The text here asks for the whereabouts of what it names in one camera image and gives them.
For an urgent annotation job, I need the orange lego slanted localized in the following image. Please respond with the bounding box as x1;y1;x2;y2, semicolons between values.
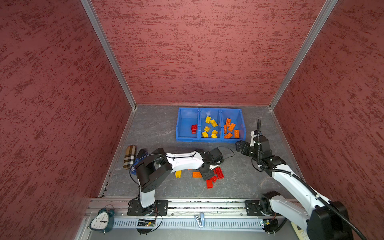
224;133;233;139

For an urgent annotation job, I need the orange lego stack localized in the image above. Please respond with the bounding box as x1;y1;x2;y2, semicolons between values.
193;172;202;178

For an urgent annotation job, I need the red lego bottom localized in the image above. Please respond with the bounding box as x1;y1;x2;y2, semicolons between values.
206;180;213;189

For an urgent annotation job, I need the yellow long lego bottom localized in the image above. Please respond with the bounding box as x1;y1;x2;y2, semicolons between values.
210;119;218;128

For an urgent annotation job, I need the red lego single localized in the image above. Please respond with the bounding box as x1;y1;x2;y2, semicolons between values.
191;125;198;134

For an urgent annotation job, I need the blue three-compartment bin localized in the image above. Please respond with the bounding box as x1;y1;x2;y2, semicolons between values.
176;108;247;144

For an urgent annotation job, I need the yellow lego small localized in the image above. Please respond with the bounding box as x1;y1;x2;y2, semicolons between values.
175;171;182;178

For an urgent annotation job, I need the red lego cluster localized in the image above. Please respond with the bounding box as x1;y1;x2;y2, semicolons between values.
211;167;224;183

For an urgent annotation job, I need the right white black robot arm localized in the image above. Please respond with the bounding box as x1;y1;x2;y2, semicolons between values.
236;130;366;240

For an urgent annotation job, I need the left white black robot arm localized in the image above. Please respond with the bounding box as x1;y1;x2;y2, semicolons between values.
129;148;225;209

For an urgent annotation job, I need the plaid cloth pouch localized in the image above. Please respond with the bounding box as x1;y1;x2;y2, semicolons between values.
123;145;137;170

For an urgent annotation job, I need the beige calculator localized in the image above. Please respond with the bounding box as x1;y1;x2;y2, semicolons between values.
291;222;310;240

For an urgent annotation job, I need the green alarm clock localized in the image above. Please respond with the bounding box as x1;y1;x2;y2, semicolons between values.
89;208;115;234

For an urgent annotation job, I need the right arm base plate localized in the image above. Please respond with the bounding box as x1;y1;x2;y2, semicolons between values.
245;200;284;219

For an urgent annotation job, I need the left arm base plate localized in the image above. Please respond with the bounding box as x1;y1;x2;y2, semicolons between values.
127;199;169;216

